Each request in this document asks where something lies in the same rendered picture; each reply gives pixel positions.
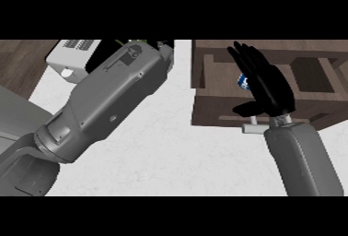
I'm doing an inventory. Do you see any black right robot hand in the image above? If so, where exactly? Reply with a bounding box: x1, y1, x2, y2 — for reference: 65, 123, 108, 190
226, 41, 298, 119

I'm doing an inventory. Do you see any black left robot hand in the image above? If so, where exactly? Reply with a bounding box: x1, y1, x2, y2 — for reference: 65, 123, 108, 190
84, 39, 133, 75

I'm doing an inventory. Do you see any blue can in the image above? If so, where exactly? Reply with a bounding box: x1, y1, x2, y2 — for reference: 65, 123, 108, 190
236, 73, 252, 91

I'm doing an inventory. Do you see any brown wooden drawer front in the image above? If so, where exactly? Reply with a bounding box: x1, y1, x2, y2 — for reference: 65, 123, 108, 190
190, 94, 348, 132

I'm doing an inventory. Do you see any white boxy appliance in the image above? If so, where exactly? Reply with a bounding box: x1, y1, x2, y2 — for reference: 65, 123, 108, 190
44, 39, 103, 85

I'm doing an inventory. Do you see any white drawer handle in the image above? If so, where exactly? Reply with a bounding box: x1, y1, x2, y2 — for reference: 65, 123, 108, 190
240, 114, 268, 135

